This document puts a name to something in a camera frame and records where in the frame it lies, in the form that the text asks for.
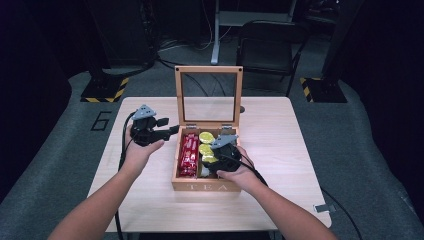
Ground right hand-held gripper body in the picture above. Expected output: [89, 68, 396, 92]
[209, 133, 243, 173]

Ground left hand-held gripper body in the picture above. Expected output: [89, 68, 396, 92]
[129, 104, 162, 148]

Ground wooden tea box glass lid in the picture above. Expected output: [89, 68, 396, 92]
[171, 65, 245, 193]

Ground person's right hand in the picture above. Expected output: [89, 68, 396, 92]
[215, 145, 265, 194]

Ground person's left hand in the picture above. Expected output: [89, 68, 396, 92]
[120, 124, 166, 175]

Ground stack of red packets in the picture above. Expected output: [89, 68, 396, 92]
[177, 132, 200, 178]

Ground black stand with striped base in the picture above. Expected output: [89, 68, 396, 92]
[298, 0, 365, 104]
[80, 0, 158, 104]

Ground grey table edge clip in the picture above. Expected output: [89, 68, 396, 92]
[313, 203, 337, 214]

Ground black folding chair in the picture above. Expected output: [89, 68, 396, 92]
[235, 19, 310, 98]

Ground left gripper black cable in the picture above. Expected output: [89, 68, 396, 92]
[113, 111, 138, 240]

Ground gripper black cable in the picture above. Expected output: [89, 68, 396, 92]
[113, 111, 138, 240]
[229, 153, 365, 240]

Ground black floor cable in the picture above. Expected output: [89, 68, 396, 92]
[156, 57, 228, 98]

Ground white floor cables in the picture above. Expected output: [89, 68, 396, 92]
[157, 19, 234, 54]

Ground white metal desk frame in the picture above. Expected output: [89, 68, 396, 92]
[210, 0, 298, 66]

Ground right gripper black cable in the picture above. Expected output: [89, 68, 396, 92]
[229, 153, 365, 240]

